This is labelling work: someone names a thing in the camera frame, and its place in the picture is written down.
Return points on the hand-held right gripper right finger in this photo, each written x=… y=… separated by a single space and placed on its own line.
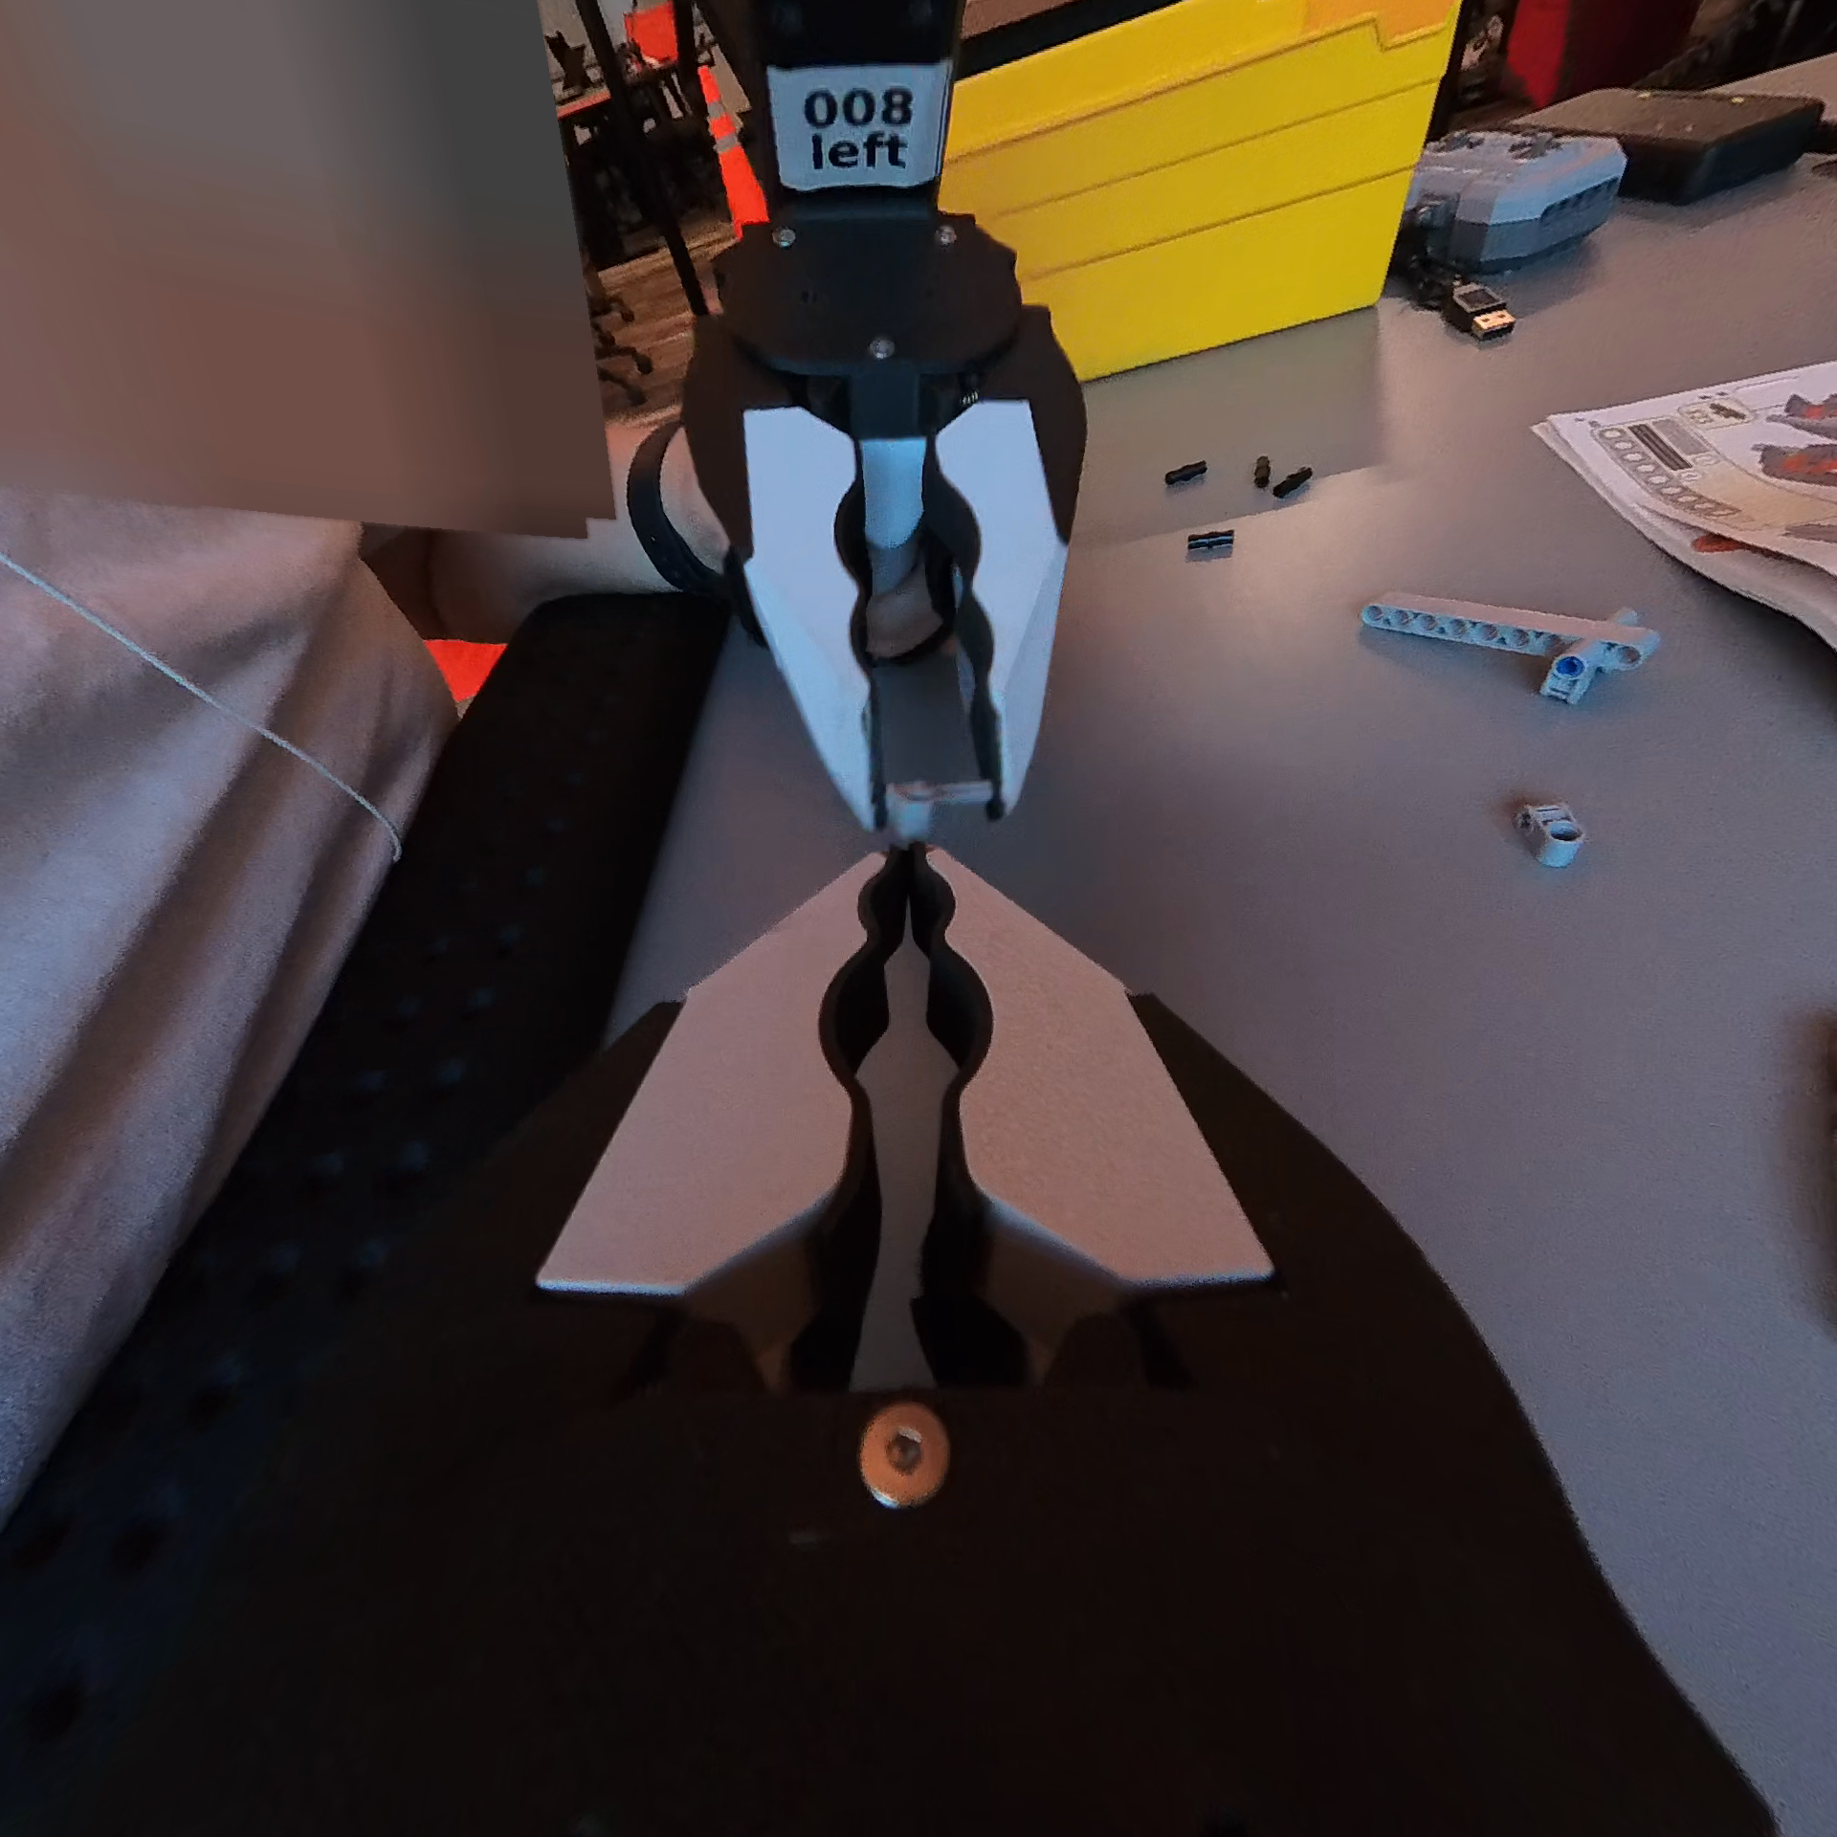
x=1103 y=1148

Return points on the orange traffic cone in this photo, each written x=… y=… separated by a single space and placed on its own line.
x=734 y=171

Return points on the grey battery box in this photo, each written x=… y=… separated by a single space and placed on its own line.
x=1522 y=202

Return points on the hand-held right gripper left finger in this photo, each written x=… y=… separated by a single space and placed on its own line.
x=704 y=1148

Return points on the grey beam assembly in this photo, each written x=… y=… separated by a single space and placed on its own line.
x=1451 y=620

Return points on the open instruction booklet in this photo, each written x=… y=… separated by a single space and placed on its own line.
x=1696 y=473

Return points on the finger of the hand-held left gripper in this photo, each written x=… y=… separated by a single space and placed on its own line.
x=1023 y=605
x=799 y=605

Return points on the small grey connector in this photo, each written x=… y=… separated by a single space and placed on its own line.
x=918 y=807
x=1551 y=835

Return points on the grey desk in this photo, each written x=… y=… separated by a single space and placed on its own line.
x=1290 y=933

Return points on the person's left hand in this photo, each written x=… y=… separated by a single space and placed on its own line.
x=902 y=620

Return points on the black power adapter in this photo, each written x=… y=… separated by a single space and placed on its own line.
x=1696 y=135

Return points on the yellow storage bin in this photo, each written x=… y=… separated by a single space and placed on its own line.
x=1193 y=217

